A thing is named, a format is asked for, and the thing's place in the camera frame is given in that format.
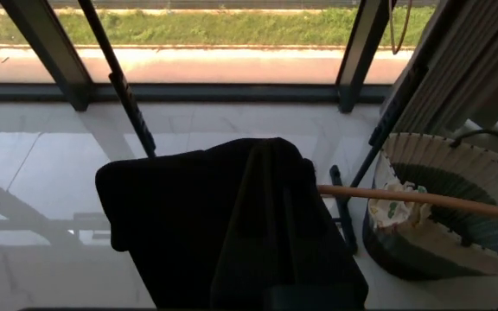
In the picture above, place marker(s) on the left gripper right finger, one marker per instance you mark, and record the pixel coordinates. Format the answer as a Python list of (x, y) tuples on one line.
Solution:
[(318, 268)]

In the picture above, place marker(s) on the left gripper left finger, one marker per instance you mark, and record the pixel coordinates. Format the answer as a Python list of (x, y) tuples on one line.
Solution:
[(249, 250)]

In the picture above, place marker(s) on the black garment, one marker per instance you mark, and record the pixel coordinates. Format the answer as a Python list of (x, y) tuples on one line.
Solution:
[(167, 207)]

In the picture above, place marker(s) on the cream printed garment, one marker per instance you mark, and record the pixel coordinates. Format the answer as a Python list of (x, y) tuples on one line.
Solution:
[(393, 209)]

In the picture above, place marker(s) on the white laundry basket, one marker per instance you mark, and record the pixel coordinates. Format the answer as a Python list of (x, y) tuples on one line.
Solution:
[(439, 255)]

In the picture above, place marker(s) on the black clothes rack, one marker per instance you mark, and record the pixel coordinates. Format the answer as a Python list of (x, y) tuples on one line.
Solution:
[(123, 95)]

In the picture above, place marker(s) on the window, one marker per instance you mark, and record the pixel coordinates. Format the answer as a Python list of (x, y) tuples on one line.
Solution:
[(214, 93)]

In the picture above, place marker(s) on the beige curtain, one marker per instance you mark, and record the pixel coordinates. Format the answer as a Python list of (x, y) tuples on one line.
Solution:
[(461, 65)]

